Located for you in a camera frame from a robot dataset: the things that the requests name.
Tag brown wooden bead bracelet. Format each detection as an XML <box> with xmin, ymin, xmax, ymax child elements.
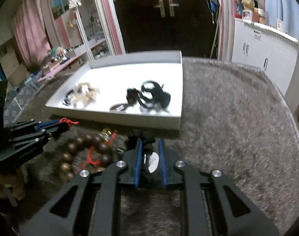
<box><xmin>59</xmin><ymin>117</ymin><xmax>127</xmax><ymax>181</ymax></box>

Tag pink curtain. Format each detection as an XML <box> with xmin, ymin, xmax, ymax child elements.
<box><xmin>13</xmin><ymin>0</ymin><xmax>51</xmax><ymax>67</ymax></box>

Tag black scrunchie with tag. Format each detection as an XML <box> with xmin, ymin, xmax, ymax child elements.
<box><xmin>125</xmin><ymin>129</ymin><xmax>160</xmax><ymax>180</ymax></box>

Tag white shallow tray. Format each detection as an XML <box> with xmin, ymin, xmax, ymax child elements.
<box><xmin>45</xmin><ymin>51</ymin><xmax>184</xmax><ymax>130</ymax></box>

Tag small black hair tie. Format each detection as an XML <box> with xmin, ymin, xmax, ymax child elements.
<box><xmin>126</xmin><ymin>87</ymin><xmax>140</xmax><ymax>104</ymax></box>

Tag person's left hand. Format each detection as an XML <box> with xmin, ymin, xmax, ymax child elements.
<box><xmin>0</xmin><ymin>171</ymin><xmax>25</xmax><ymax>200</ymax></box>

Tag blue curtain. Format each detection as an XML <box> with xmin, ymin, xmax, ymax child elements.
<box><xmin>265</xmin><ymin>0</ymin><xmax>299</xmax><ymax>39</ymax></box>

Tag pink shelf unit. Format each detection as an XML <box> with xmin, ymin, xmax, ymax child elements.
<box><xmin>37</xmin><ymin>38</ymin><xmax>107</xmax><ymax>83</ymax></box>

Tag black braided cord bracelet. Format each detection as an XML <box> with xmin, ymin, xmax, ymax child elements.
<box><xmin>61</xmin><ymin>88</ymin><xmax>76</xmax><ymax>107</ymax></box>

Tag standing mirror white frame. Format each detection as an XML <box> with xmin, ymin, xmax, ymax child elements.
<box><xmin>69</xmin><ymin>0</ymin><xmax>115</xmax><ymax>60</ymax></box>

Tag white cabinet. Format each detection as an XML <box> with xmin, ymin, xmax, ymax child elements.
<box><xmin>232</xmin><ymin>19</ymin><xmax>299</xmax><ymax>95</ymax></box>

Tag plush toy on cabinet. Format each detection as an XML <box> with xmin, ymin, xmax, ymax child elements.
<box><xmin>242</xmin><ymin>0</ymin><xmax>255</xmax><ymax>11</ymax></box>

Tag dark double door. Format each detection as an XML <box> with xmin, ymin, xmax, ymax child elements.
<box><xmin>114</xmin><ymin>0</ymin><xmax>218</xmax><ymax>59</ymax></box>

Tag cream satin scrunchie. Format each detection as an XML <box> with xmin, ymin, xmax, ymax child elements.
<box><xmin>70</xmin><ymin>83</ymin><xmax>99</xmax><ymax>107</ymax></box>

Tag black hair claw clip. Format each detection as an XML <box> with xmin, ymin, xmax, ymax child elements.
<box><xmin>137</xmin><ymin>80</ymin><xmax>171</xmax><ymax>109</ymax></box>

